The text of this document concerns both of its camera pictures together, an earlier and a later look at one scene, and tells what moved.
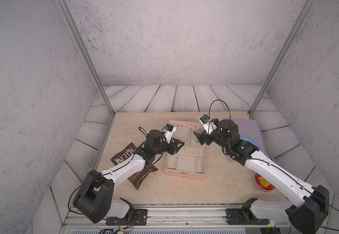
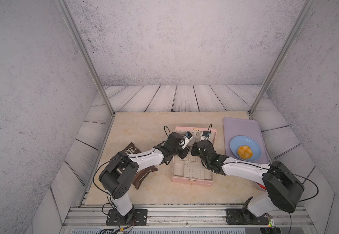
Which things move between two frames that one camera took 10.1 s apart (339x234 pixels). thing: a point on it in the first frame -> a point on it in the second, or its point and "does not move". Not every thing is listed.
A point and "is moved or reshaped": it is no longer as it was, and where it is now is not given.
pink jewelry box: x=189 y=161 is moved or reshaped
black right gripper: x=205 y=136 -> x=195 y=147
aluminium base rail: x=179 y=217 does not move
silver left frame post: x=86 y=54 does not move
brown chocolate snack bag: x=136 y=179 does not move
